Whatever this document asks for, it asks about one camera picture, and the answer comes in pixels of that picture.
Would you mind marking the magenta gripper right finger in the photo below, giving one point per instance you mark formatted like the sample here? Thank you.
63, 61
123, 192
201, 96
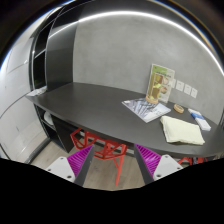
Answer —
154, 166

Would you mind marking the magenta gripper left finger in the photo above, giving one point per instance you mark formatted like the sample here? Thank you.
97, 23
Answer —
75, 167

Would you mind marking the folded cream towel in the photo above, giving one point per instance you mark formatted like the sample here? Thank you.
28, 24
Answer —
176, 130

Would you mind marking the red metal chair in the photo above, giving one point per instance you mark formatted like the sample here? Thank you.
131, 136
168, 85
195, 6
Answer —
193, 160
110, 150

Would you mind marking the grey magazine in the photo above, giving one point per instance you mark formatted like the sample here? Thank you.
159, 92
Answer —
145, 110

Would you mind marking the white object under table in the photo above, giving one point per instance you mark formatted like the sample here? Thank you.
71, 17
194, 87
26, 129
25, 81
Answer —
48, 119

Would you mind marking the round wooden coaster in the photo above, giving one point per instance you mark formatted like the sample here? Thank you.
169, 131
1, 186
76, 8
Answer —
178, 108

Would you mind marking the white blue box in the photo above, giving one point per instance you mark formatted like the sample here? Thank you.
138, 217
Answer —
203, 124

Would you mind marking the green menu sign stand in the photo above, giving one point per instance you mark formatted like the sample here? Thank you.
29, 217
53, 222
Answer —
160, 84

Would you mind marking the white papers on shelf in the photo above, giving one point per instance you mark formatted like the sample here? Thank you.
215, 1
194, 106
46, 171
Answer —
37, 91

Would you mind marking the black shelf cabinet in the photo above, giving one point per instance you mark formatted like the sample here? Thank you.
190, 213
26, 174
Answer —
52, 66

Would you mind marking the white wall socket middle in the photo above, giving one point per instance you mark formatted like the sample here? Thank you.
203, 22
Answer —
187, 89

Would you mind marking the white wall socket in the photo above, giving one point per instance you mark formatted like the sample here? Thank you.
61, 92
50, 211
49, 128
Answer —
187, 89
194, 92
179, 85

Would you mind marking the white wall socket right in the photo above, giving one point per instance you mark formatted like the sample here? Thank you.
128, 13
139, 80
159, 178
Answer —
194, 92

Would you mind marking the white wall socket left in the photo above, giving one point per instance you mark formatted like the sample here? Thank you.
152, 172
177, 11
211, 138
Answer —
179, 85

